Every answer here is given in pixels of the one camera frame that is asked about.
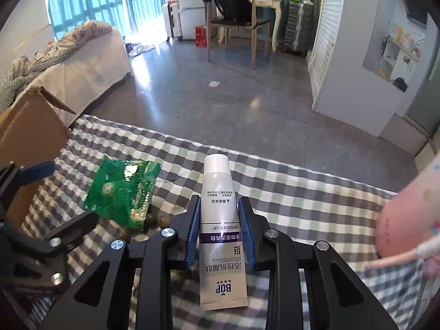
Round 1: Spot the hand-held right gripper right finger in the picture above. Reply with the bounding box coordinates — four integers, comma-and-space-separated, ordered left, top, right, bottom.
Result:
238, 196, 401, 330

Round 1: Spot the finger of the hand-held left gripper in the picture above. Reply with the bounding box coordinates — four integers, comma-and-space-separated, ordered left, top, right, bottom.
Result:
34, 211, 100, 258
0, 161, 56, 221

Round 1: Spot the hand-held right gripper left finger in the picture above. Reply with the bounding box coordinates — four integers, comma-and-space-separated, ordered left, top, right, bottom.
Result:
39, 195, 202, 330

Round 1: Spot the brown cardboard box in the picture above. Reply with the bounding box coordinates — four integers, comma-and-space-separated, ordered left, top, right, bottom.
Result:
0, 86, 76, 231

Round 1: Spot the white toothpaste tube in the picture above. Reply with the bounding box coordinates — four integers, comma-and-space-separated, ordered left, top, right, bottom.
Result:
199, 154, 249, 312

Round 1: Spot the green snack packet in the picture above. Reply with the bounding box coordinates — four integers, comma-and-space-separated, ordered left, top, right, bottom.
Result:
82, 155, 162, 232

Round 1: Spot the grey checked tablecloth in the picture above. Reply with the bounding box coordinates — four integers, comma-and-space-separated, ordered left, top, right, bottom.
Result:
21, 114, 427, 330

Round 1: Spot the white bed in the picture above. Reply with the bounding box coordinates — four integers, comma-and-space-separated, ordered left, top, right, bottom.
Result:
0, 24, 133, 128

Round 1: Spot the grey patterned quilt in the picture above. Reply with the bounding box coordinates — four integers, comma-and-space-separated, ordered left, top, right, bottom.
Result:
0, 20, 116, 112

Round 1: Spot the clothes heap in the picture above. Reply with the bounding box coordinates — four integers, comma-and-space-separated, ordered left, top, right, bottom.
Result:
125, 43, 155, 57

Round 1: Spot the pink water bottle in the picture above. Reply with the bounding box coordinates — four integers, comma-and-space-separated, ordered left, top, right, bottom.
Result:
362, 151, 440, 276

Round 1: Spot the teal window curtain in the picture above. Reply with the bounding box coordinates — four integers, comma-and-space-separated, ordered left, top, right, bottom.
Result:
48, 0, 162, 40

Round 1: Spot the wooden chair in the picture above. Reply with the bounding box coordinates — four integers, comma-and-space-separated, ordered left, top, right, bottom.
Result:
205, 0, 272, 70

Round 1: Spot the white louvred wardrobe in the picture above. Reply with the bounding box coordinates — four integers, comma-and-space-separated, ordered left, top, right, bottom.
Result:
307, 0, 430, 137

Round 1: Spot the grey suitcase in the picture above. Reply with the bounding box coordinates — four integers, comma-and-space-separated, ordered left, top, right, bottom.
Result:
284, 0, 315, 56

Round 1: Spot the small white fridge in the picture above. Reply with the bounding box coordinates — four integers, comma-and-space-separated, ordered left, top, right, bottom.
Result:
177, 0, 208, 40

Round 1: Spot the black backpack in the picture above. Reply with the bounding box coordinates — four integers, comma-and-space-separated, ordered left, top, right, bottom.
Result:
202, 0, 253, 23

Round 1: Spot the white dressing table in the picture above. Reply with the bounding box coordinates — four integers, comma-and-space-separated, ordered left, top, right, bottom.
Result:
252, 0, 284, 52

